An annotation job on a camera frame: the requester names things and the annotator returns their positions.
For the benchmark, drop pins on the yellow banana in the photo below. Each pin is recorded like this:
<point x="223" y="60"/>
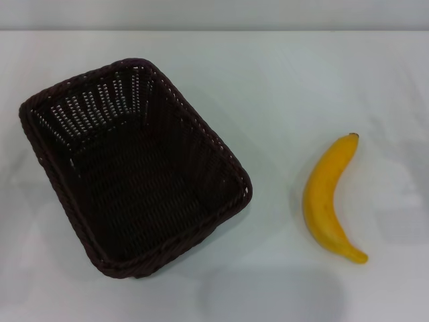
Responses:
<point x="318" y="201"/>

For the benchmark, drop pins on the dark brown woven basket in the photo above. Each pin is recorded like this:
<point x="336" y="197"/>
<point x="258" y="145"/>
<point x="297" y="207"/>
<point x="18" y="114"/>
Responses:
<point x="140" y="188"/>

